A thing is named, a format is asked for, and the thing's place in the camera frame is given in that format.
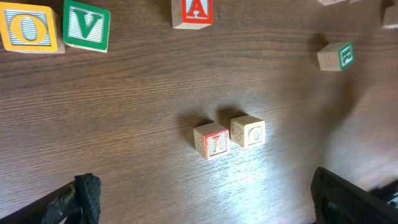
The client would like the yellow O letter block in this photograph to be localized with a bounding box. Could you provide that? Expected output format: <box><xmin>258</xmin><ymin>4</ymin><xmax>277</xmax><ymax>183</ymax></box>
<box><xmin>1</xmin><ymin>2</ymin><xmax>65</xmax><ymax>54</ymax></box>

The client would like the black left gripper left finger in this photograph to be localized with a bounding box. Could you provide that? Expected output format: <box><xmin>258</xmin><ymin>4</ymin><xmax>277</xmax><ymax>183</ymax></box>
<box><xmin>1</xmin><ymin>173</ymin><xmax>101</xmax><ymax>224</ymax></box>

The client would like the red A letter block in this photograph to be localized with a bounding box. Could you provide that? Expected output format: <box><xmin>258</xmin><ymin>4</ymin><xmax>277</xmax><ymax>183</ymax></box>
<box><xmin>171</xmin><ymin>0</ymin><xmax>213</xmax><ymax>29</ymax></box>

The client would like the green V letter block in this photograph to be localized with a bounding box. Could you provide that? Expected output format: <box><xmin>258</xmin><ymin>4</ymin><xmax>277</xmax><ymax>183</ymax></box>
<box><xmin>63</xmin><ymin>0</ymin><xmax>111</xmax><ymax>53</ymax></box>

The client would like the green R letter block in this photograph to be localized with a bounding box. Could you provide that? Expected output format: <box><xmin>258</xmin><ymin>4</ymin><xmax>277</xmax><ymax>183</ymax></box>
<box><xmin>317</xmin><ymin>42</ymin><xmax>355</xmax><ymax>72</ymax></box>

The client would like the yellow M letter block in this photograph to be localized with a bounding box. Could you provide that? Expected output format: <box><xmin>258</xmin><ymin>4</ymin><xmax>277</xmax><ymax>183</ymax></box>
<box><xmin>318</xmin><ymin>0</ymin><xmax>346</xmax><ymax>6</ymax></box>

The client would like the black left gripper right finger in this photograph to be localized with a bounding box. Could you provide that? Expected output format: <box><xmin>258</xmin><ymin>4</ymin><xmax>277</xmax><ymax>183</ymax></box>
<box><xmin>310</xmin><ymin>167</ymin><xmax>397</xmax><ymax>224</ymax></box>

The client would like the yellow E letter block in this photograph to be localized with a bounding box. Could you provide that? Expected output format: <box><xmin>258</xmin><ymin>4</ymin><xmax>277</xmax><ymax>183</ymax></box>
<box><xmin>382</xmin><ymin>5</ymin><xmax>398</xmax><ymax>29</ymax></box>

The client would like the yellow C letter block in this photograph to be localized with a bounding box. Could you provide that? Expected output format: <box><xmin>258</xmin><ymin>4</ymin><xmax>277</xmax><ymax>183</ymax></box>
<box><xmin>231</xmin><ymin>115</ymin><xmax>266</xmax><ymax>149</ymax></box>

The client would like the red I letter block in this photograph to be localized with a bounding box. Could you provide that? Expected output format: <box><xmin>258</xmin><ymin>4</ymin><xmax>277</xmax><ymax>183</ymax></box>
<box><xmin>193</xmin><ymin>123</ymin><xmax>231</xmax><ymax>161</ymax></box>

